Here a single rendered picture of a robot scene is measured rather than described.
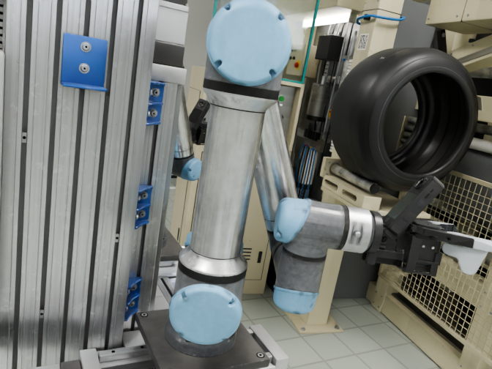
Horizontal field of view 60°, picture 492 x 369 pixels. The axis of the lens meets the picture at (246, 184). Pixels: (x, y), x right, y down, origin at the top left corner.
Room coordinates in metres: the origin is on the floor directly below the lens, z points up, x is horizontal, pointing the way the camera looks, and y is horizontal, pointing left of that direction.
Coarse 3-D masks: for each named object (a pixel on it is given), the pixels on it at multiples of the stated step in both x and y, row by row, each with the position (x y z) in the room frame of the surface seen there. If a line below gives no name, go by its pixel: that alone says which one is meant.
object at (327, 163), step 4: (324, 160) 2.06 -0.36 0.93; (328, 160) 2.06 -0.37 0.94; (332, 160) 2.07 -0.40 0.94; (336, 160) 2.07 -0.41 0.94; (340, 160) 2.08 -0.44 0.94; (324, 164) 2.05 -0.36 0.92; (328, 164) 2.06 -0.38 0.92; (332, 164) 2.06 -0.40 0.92; (336, 164) 2.07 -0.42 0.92; (340, 164) 2.08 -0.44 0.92; (344, 164) 2.09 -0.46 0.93; (324, 168) 2.05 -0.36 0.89; (328, 168) 2.06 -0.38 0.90; (324, 172) 2.06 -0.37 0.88; (328, 172) 2.06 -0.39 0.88
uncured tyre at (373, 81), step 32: (384, 64) 1.75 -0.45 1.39; (416, 64) 1.72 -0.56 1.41; (448, 64) 1.77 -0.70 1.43; (352, 96) 1.77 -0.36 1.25; (384, 96) 1.68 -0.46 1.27; (448, 96) 2.03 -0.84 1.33; (352, 128) 1.73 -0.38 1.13; (416, 128) 2.11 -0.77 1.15; (448, 128) 2.03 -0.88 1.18; (352, 160) 1.79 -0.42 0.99; (384, 160) 1.71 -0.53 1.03; (416, 160) 2.06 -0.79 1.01; (448, 160) 1.82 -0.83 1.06
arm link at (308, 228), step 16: (288, 208) 0.65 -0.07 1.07; (304, 208) 0.66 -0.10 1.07; (320, 208) 0.66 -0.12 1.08; (336, 208) 0.67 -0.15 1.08; (288, 224) 0.64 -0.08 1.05; (304, 224) 0.64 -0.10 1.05; (320, 224) 0.65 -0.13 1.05; (336, 224) 0.65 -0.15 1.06; (288, 240) 0.65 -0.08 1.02; (304, 240) 0.64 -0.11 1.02; (320, 240) 0.65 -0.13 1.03; (336, 240) 0.65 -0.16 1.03; (304, 256) 0.64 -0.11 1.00; (320, 256) 0.65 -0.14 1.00
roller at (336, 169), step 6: (336, 168) 2.02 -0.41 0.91; (342, 168) 1.99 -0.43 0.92; (336, 174) 2.03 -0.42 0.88; (342, 174) 1.96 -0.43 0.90; (348, 174) 1.92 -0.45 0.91; (354, 174) 1.89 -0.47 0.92; (348, 180) 1.91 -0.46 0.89; (354, 180) 1.86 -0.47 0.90; (360, 180) 1.82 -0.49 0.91; (366, 180) 1.80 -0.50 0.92; (360, 186) 1.82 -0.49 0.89; (366, 186) 1.77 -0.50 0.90; (372, 186) 1.75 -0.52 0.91; (378, 186) 1.75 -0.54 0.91; (372, 192) 1.74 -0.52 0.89
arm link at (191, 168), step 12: (180, 84) 1.26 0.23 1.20; (180, 108) 1.27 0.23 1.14; (180, 120) 1.27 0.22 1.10; (180, 132) 1.28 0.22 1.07; (180, 144) 1.30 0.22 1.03; (192, 144) 1.33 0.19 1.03; (180, 156) 1.31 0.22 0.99; (192, 156) 1.33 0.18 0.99; (180, 168) 1.32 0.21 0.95; (192, 168) 1.31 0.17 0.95; (192, 180) 1.32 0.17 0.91
